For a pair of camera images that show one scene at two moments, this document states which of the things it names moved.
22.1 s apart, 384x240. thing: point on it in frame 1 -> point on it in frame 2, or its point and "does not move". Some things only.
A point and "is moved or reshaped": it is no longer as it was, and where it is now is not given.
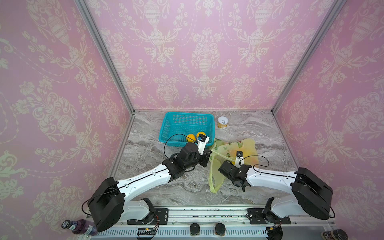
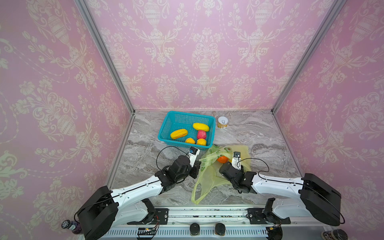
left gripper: x=205 y=156 -> x=196 y=168
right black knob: x=220 y=228 does not move
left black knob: x=194 y=228 does not move
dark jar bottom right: x=338 y=234 does not move
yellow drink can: x=222 y=122 does not move
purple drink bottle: x=81 y=226 does not move
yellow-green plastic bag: x=221 y=152 is moved or reshaped
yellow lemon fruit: x=200 y=132 -> x=201 y=141
